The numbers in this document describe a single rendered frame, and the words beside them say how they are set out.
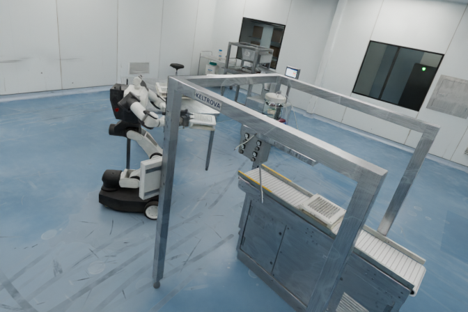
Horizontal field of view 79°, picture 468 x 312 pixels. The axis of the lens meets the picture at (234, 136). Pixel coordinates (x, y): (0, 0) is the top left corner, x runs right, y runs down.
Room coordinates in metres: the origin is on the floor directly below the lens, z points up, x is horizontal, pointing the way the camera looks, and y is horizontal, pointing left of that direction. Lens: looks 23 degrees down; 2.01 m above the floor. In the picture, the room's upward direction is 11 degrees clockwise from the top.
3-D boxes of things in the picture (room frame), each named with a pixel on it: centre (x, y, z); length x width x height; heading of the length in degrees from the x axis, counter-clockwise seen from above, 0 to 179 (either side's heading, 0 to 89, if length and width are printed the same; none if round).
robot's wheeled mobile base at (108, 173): (2.47, 0.93, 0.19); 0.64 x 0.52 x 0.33; 101
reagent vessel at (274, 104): (2.02, -0.24, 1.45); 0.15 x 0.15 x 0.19
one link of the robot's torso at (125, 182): (2.47, 0.96, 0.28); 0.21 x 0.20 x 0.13; 101
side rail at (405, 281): (1.59, -0.60, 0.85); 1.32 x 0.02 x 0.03; 50
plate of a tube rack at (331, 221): (1.67, -0.71, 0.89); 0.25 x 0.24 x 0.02; 140
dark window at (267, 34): (7.99, -0.19, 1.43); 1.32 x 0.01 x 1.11; 58
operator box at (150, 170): (1.54, 0.45, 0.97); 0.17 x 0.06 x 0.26; 140
